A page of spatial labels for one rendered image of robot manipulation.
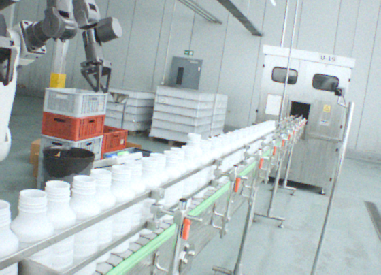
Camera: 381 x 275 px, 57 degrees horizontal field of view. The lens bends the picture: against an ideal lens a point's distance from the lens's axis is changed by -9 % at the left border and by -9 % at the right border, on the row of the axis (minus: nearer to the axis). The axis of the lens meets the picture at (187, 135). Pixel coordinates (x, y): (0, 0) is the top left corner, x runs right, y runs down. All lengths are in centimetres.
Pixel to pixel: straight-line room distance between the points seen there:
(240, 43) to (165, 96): 441
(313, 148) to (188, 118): 300
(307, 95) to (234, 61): 613
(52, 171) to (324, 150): 406
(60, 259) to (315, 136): 539
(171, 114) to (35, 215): 750
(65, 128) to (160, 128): 465
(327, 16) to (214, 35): 348
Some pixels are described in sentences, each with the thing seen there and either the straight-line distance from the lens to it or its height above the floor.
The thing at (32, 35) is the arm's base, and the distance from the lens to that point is 135.
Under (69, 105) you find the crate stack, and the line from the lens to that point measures 355.
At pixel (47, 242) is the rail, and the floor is 111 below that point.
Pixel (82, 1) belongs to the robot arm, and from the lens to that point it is 125.
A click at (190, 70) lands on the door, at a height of 172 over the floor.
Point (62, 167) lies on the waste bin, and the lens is 304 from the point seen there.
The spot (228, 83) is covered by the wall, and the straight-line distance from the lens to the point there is 1171.
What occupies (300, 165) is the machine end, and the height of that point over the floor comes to 38.
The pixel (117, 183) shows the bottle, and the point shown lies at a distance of 70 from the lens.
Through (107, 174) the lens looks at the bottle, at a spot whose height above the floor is 117.
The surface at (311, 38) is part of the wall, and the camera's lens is 1151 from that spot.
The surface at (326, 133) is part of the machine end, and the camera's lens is 584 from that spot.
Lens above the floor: 133
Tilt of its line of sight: 8 degrees down
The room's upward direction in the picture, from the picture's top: 9 degrees clockwise
